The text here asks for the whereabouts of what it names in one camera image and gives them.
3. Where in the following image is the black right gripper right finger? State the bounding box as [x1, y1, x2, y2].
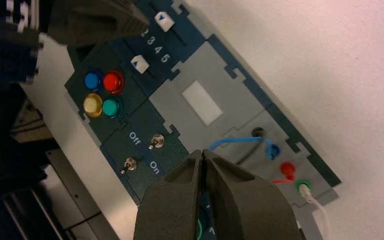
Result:
[202, 149, 308, 240]

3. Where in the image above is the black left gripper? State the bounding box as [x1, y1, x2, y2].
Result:
[0, 0, 150, 84]

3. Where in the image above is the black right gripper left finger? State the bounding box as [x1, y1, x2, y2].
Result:
[133, 149, 203, 240]

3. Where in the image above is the white slider knob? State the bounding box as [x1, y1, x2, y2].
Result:
[130, 54, 151, 74]
[154, 11, 175, 33]

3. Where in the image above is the red banana plug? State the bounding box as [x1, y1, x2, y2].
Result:
[271, 161, 296, 185]

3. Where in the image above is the blue push button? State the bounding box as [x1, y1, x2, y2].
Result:
[84, 71, 103, 93]

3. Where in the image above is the red push button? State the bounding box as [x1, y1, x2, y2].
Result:
[103, 69, 126, 96]

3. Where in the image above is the yellow push button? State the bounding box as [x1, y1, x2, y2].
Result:
[82, 92, 104, 119]

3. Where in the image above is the green push button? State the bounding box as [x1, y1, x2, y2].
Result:
[102, 96, 124, 119]

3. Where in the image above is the blue grey control box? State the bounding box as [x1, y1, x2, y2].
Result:
[64, 0, 342, 240]

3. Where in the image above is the white display window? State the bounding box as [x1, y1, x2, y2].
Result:
[182, 80, 224, 127]

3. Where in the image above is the white patch cable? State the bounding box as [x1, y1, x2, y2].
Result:
[298, 183, 332, 240]

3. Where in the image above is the metal toggle switch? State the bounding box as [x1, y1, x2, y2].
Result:
[148, 133, 166, 151]
[119, 157, 138, 175]

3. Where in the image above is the blue patch cable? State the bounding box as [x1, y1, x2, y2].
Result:
[209, 136, 282, 161]

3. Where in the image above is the black patch cable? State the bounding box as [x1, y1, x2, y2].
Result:
[235, 126, 266, 166]

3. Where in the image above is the grey metal table frame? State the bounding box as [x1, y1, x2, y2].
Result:
[29, 149, 120, 240]

